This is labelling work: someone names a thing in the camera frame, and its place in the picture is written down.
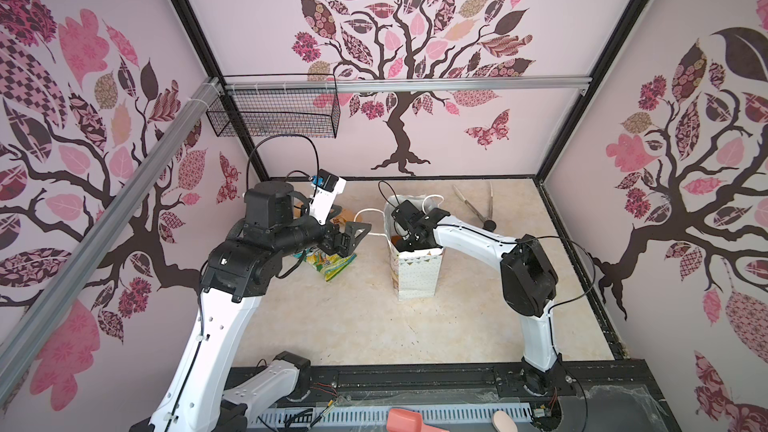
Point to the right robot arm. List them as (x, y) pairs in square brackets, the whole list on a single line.
[(528, 279)]

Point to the aluminium rail back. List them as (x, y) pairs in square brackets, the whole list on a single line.
[(418, 85)]

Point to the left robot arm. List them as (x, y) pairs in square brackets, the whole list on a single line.
[(279, 222)]

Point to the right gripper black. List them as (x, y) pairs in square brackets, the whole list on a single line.
[(400, 247)]

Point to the white slotted cable duct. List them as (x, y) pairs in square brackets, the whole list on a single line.
[(357, 418)]

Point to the black wire basket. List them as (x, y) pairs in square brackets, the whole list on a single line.
[(261, 105)]

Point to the pink plastic scoop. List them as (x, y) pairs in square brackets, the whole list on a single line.
[(402, 420)]

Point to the beige round object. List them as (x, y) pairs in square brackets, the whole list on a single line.
[(502, 422)]

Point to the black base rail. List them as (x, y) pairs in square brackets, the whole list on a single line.
[(582, 396)]

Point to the green snack packet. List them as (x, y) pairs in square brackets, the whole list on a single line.
[(329, 266)]

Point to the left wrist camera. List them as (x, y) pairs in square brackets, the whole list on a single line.
[(327, 186)]

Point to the white patterned paper bag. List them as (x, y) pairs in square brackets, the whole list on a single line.
[(414, 274)]

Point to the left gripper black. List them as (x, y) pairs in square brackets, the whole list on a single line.
[(346, 245)]

